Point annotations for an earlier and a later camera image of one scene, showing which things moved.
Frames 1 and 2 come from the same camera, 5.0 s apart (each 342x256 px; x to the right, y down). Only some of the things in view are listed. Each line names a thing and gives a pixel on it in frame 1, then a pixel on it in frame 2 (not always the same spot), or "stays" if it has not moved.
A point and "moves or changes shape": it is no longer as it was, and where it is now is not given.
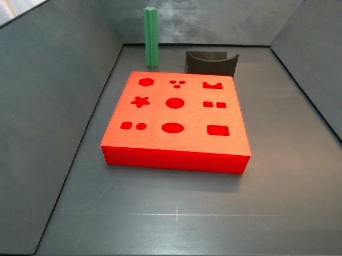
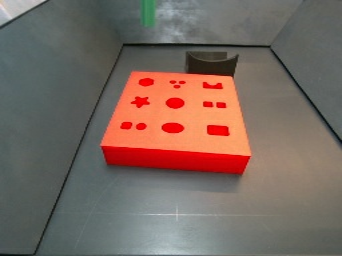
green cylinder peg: (152, 37) moves or changes shape
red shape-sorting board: (178, 120) stays
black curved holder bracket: (210, 63) stays
